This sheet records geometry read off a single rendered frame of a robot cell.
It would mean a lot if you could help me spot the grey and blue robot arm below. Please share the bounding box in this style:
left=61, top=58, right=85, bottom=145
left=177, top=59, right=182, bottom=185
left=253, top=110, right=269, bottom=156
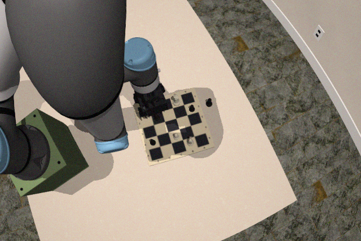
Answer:
left=0, top=0, right=161, bottom=181

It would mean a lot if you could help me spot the cream and black chessboard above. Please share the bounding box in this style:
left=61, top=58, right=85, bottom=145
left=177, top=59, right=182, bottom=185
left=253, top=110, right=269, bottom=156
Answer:
left=133, top=87, right=215, bottom=166

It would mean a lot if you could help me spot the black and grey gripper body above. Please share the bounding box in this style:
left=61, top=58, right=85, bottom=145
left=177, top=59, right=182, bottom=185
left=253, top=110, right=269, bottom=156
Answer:
left=134, top=82, right=168, bottom=118

